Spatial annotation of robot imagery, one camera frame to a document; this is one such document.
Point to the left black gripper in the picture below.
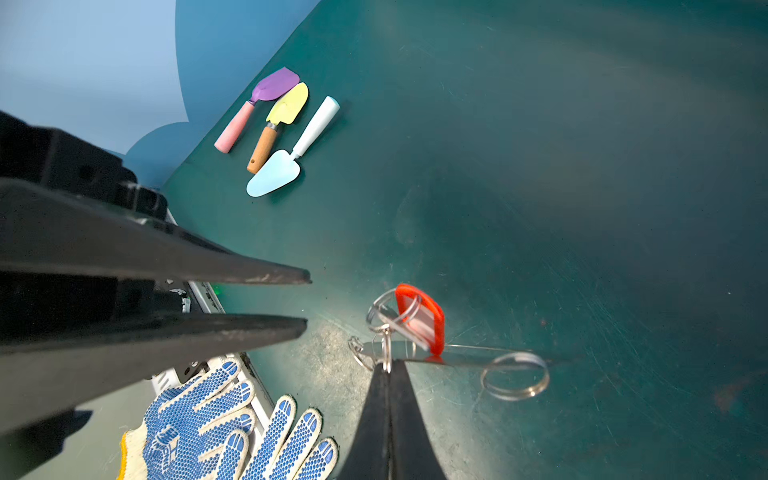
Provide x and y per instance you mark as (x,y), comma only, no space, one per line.
(63,253)

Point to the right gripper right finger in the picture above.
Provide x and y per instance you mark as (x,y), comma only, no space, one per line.
(412,454)

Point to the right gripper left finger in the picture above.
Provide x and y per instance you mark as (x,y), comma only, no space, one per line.
(369,457)

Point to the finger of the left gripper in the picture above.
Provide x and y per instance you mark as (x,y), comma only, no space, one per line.
(43,376)

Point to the grey metal keyring plate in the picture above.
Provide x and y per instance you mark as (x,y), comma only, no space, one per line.
(507,375)

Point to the right blue dotted work glove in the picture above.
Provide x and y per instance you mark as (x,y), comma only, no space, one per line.
(291,447)

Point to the blue dotted work glove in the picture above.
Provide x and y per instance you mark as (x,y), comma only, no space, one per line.
(291,447)
(198,430)

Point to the left blue dotted work glove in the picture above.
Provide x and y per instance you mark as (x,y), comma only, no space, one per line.
(198,430)

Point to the green spatula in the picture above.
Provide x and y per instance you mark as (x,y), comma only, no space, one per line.
(284,112)

